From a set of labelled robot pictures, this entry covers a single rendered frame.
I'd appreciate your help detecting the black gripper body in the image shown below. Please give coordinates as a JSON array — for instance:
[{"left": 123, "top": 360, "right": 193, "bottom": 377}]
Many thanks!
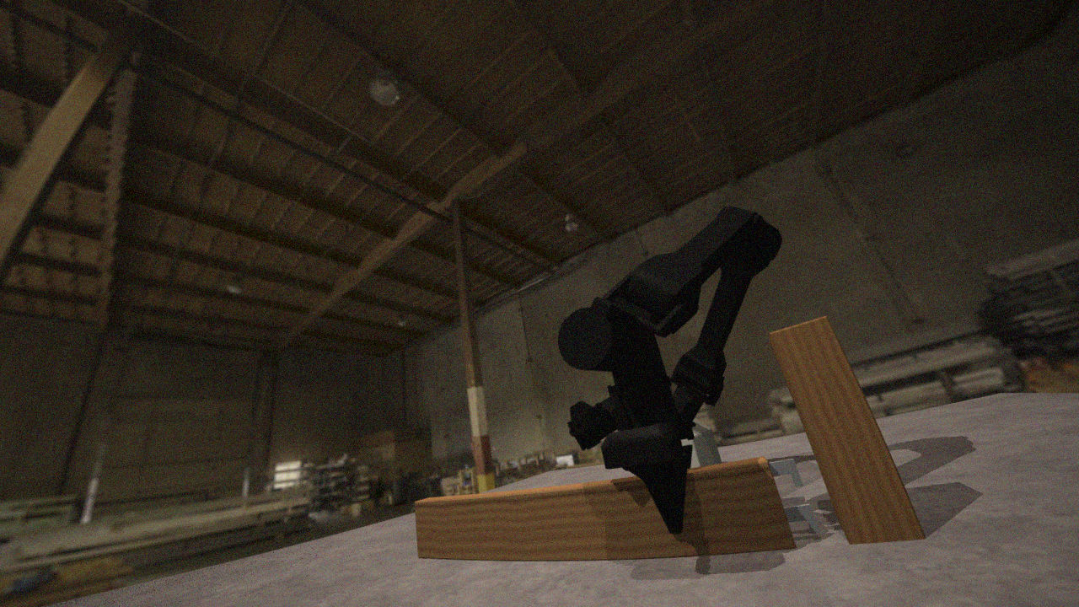
[{"left": 600, "top": 365, "right": 695, "bottom": 469}]

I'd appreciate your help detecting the brown wooden rail with steel hooks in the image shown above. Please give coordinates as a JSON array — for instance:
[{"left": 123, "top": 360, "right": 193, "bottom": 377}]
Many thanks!
[{"left": 415, "top": 456, "right": 819, "bottom": 561}]

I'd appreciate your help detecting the dark brown wooden post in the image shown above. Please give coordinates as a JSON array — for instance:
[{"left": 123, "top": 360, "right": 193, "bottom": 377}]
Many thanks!
[{"left": 769, "top": 316, "right": 926, "bottom": 544}]

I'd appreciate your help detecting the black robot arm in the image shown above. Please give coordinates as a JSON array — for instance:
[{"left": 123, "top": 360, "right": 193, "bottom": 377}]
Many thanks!
[{"left": 558, "top": 207, "right": 782, "bottom": 450}]

